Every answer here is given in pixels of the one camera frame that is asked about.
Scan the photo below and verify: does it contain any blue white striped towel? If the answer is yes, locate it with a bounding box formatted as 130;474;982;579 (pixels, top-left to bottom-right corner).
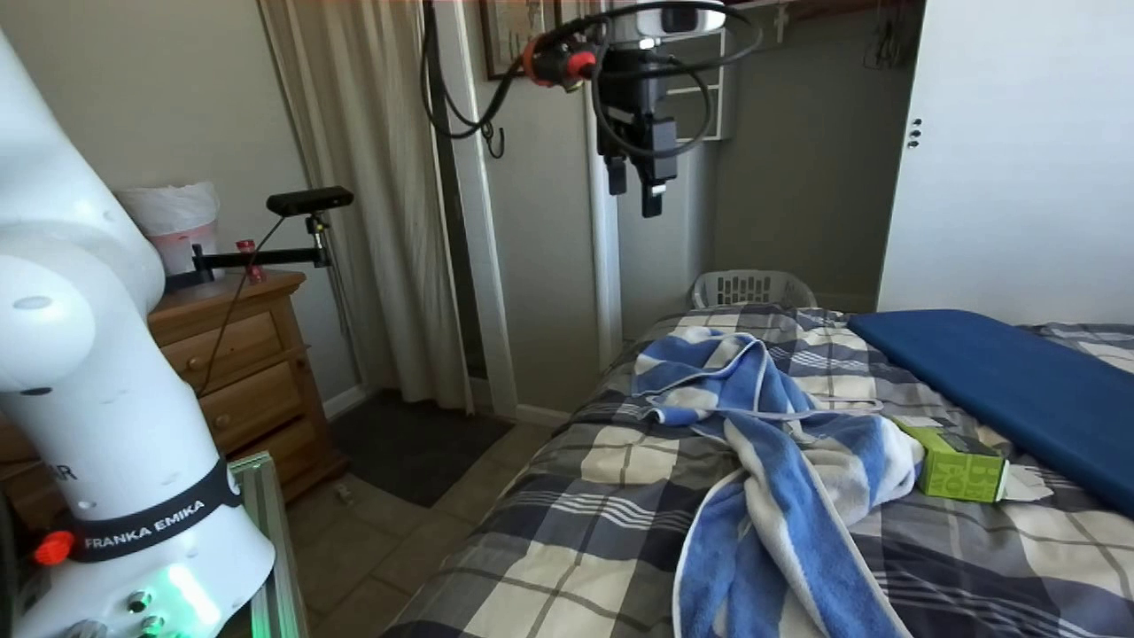
632;331;927;638

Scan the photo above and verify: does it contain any wooden dresser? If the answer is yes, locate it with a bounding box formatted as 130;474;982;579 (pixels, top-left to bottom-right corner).
0;271;347;535

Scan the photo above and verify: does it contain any beige curtain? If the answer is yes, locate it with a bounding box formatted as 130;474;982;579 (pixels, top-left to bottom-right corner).
256;0;475;416

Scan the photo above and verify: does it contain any green cardboard box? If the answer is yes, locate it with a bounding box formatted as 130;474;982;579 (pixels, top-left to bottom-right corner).
899;421;1018;510

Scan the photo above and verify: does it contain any blue padded board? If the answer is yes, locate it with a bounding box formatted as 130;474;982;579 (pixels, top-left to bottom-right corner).
846;307;1134;521

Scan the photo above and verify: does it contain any white plastic laundry basket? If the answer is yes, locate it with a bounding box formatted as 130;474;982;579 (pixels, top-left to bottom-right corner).
688;267;823;314

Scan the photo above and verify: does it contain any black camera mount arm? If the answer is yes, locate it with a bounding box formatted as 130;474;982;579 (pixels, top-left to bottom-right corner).
188;212;337;287

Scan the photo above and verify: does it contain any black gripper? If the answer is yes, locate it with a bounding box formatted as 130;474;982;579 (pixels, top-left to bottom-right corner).
592;45;684;222

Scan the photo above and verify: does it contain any black camera bar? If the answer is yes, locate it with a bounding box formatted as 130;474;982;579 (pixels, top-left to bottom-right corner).
261;186;358;221

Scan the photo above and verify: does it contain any white closet shelf unit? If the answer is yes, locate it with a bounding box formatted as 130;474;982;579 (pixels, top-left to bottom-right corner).
658;27;735;149

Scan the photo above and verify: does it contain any dark floor rug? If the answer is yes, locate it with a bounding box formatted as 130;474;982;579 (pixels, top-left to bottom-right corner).
328;391;517;510

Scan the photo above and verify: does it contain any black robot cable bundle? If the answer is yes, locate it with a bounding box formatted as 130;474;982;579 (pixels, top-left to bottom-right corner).
418;0;764;163

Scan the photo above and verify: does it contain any blue plaid bed comforter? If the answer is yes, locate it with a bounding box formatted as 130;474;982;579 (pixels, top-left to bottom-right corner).
383;301;1134;638

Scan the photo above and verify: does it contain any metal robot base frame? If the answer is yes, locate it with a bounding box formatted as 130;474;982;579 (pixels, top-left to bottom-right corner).
226;455;311;638

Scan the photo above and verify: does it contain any framed wall picture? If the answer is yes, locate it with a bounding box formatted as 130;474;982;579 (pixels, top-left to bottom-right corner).
477;0;561;80

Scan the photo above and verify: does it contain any white plastic bag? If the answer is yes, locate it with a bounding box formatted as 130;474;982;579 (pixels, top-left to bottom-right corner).
119;177;226;275

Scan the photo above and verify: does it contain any white closet door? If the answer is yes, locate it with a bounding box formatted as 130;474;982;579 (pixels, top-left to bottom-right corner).
874;0;1134;331

